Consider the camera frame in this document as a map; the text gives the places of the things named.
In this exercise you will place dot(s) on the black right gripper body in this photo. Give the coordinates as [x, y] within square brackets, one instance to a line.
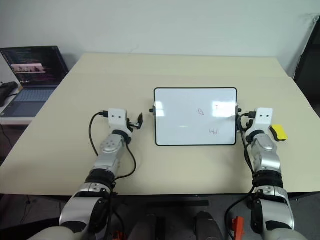
[249, 123]

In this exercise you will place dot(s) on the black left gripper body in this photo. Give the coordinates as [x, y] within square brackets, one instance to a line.
[130, 124]

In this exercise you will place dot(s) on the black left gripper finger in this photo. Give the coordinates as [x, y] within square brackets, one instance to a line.
[140, 124]
[139, 116]

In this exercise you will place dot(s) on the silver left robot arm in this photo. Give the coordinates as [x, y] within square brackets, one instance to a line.
[107, 160]

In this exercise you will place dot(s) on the cream left robot shoulder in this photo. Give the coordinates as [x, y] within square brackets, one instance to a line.
[55, 231]

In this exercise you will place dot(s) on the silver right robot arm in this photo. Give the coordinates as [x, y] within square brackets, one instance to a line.
[266, 160]

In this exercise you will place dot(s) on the cream right robot shoulder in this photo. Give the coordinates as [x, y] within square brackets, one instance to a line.
[287, 233]

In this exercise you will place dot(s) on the yellow eraser with black felt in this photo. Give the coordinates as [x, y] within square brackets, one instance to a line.
[279, 131]

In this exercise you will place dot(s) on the black-framed whiteboard on stand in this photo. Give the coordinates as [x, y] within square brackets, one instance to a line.
[195, 116]

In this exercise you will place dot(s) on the black bar under table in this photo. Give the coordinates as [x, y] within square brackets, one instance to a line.
[176, 203]

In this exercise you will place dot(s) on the orange clamp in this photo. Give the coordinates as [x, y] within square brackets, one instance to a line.
[238, 225]

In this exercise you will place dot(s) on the open blue laptop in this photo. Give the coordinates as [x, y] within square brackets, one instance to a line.
[32, 75]

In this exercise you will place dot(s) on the dark rounded shape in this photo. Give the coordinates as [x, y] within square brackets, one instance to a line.
[207, 226]

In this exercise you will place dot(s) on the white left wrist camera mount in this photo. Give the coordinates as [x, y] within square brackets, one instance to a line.
[117, 119]

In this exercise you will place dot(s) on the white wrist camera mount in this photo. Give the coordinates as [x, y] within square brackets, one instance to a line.
[117, 119]
[263, 118]

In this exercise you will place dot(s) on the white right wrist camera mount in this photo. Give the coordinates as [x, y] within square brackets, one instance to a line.
[263, 118]

